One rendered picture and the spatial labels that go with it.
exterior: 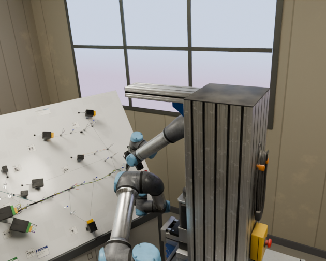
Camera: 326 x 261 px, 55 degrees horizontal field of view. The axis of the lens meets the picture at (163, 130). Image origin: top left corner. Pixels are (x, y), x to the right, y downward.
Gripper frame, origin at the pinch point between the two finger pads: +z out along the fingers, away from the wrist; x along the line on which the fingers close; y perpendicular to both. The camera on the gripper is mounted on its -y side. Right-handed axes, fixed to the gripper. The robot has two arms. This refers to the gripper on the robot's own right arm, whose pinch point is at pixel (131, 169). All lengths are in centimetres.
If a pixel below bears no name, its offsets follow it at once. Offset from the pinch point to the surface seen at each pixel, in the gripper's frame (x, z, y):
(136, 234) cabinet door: 6, 51, -26
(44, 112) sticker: 29, -8, 71
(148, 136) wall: -87, 85, 69
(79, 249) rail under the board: 50, 34, -18
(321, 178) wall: -148, 18, -86
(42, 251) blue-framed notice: 71, 29, -8
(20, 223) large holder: 76, 7, 6
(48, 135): 37, -7, 49
